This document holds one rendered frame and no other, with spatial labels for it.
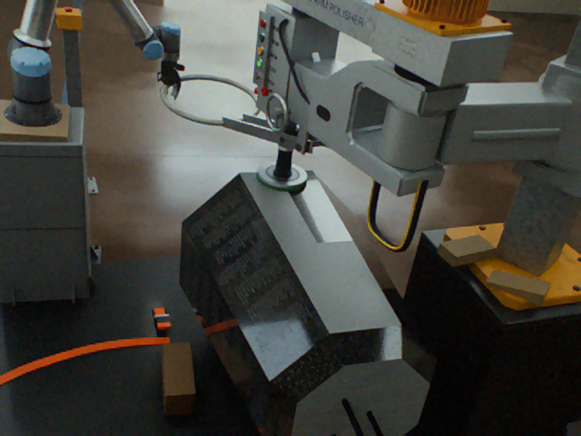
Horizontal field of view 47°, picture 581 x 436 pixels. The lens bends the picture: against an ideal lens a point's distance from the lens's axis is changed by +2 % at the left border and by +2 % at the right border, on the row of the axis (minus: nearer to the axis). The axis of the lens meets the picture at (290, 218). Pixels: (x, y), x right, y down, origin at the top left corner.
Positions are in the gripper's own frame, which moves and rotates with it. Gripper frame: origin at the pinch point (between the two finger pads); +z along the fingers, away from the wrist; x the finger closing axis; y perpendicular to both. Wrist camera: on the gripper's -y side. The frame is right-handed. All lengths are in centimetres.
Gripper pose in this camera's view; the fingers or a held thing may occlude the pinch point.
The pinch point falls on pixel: (171, 95)
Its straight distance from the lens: 343.3
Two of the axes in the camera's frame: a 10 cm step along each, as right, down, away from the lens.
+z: -1.4, 8.0, 5.8
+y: -4.3, 4.8, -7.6
